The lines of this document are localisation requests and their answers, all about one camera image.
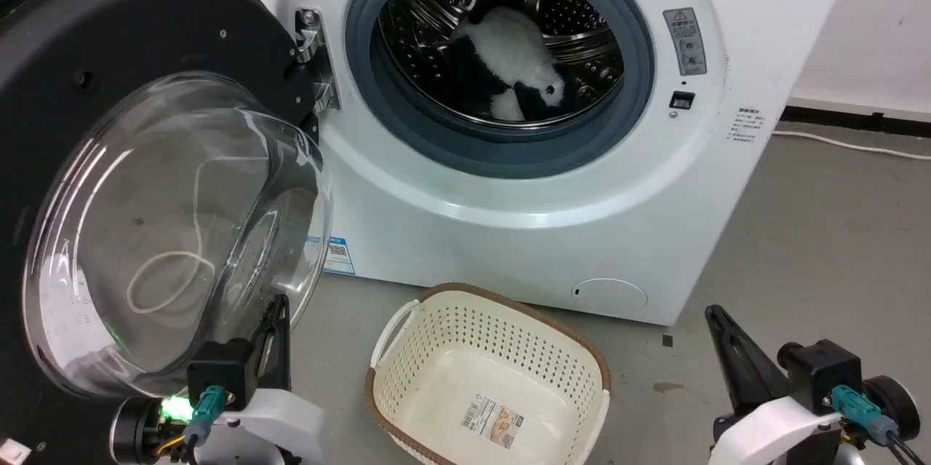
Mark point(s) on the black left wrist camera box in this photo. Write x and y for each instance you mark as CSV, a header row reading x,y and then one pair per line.
x,y
222,372

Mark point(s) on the paper label with barcode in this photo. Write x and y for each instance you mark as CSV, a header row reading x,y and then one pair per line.
x,y
492,423

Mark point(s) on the black door latch slot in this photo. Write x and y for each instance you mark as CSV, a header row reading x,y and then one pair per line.
x,y
682,100

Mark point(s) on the metal door hinge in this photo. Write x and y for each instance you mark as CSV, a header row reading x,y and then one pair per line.
x,y
321,65

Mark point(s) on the white front-load washing machine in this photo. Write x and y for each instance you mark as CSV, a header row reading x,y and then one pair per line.
x,y
509,247

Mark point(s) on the printed text label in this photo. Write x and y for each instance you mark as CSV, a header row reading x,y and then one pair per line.
x,y
748,126

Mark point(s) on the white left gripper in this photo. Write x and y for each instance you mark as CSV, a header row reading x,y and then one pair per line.
x,y
280,421

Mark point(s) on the black round washer door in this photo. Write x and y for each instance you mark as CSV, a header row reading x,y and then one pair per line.
x,y
109,28

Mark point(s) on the round drain filter cover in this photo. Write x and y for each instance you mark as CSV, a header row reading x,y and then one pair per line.
x,y
609,297

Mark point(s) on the blue energy label sticker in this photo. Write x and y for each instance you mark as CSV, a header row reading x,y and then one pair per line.
x,y
338,255

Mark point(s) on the black baseboard strip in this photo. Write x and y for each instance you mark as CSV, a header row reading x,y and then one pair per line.
x,y
858,120

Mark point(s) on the cream perforated laundry basket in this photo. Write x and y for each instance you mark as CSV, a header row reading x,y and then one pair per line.
x,y
494,348

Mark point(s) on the black and white panda plush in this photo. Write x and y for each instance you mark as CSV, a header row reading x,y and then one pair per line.
x,y
509,46

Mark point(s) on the stainless steel drum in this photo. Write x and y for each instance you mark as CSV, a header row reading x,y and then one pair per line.
x,y
429,14

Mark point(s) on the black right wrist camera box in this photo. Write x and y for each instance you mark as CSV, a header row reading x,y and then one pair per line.
x,y
822,374

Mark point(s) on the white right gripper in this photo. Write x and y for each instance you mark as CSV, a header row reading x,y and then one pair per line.
x,y
771,432

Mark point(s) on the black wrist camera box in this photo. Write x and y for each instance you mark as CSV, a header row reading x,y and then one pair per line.
x,y
222,372
822,374

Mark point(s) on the grey warning sticker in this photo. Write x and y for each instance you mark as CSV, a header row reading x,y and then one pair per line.
x,y
685,41

